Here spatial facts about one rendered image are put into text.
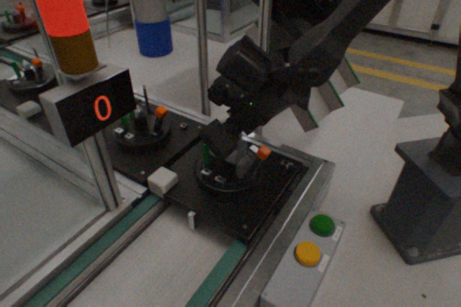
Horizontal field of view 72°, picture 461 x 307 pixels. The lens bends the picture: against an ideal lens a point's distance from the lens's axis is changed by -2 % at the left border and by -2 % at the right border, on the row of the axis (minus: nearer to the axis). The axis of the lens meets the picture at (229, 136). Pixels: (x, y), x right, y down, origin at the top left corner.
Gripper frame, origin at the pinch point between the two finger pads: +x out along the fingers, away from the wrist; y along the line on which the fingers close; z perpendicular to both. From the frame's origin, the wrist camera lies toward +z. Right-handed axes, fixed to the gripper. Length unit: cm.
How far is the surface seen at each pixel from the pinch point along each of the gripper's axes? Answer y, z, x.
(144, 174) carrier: 9.8, 3.2, 17.8
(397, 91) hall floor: -261, -85, 67
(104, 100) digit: 18.2, 15.0, -3.9
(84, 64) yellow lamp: 19.6, 19.3, -8.2
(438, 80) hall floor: -308, -108, 47
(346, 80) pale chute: -47.7, -12.7, -2.6
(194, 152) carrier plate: -1.6, -0.3, 14.7
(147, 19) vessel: -55, 53, 54
